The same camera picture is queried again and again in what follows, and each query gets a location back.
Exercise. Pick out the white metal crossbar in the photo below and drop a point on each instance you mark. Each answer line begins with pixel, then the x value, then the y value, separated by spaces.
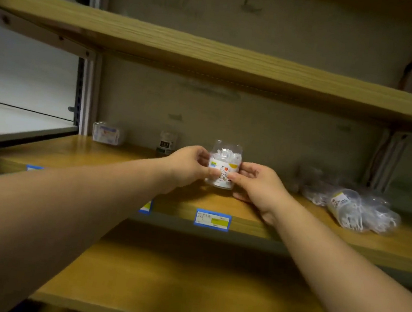
pixel 38 31

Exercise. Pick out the person's left forearm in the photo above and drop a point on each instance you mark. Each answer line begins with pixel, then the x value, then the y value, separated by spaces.
pixel 53 225

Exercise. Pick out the person's right forearm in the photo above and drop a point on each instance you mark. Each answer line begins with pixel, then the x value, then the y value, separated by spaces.
pixel 343 281

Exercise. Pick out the small jar with black label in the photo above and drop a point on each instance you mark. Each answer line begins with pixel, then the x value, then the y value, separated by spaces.
pixel 166 143

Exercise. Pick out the person's right hand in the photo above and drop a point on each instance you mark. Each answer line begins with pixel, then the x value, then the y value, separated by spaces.
pixel 265 190

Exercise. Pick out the labelled transparent plastic box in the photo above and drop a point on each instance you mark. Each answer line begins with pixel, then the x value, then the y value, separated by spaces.
pixel 105 134

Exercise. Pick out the person's left hand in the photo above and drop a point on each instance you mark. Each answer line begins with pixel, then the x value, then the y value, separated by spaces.
pixel 186 166

